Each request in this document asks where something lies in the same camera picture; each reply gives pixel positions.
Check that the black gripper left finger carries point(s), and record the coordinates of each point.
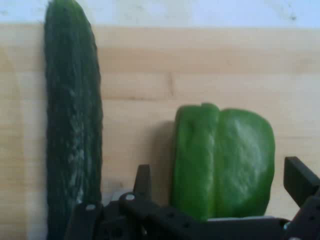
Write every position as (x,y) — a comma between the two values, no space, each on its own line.
(110,220)

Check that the bamboo cutting board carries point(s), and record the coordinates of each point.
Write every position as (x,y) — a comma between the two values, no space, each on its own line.
(200,62)

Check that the green bell pepper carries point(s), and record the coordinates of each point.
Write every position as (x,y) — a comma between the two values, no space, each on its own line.
(225,162)

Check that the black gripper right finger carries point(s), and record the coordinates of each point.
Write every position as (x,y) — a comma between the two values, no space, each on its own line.
(303,190)

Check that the dark green cucumber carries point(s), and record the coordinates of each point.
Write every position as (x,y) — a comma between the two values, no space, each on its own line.
(72,112)

